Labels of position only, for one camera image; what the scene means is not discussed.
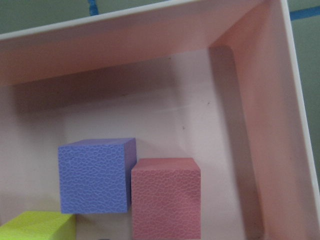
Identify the red foam cube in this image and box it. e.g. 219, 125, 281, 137
131, 158, 201, 240

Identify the purple foam cube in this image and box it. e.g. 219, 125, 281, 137
58, 138, 137, 214

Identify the pink plastic bin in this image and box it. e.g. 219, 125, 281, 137
0, 0, 320, 240

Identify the yellow foam cube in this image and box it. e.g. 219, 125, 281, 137
0, 211, 76, 240

